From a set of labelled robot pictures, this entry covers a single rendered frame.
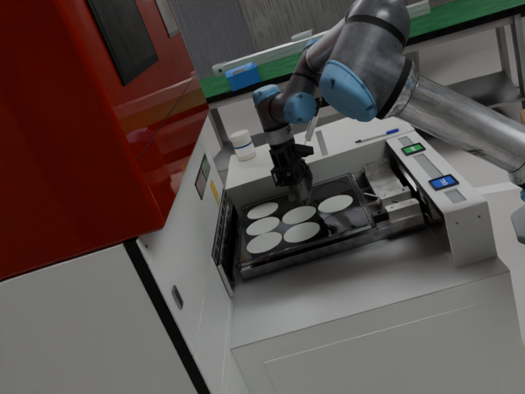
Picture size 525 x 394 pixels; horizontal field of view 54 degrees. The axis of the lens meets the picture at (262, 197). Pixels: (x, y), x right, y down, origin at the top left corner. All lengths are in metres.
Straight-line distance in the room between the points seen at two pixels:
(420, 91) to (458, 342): 0.59
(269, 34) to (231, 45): 3.36
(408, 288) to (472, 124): 0.41
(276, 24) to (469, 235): 4.93
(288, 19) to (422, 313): 4.95
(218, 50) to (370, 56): 8.50
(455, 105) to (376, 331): 0.52
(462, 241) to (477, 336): 0.22
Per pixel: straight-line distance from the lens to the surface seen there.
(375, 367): 1.26
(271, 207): 1.58
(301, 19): 5.86
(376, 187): 1.54
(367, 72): 0.90
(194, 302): 1.04
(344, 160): 1.65
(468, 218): 1.18
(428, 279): 1.21
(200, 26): 9.41
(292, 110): 1.26
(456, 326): 1.24
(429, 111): 0.95
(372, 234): 1.38
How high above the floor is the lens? 1.52
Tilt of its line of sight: 22 degrees down
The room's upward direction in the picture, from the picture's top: 20 degrees counter-clockwise
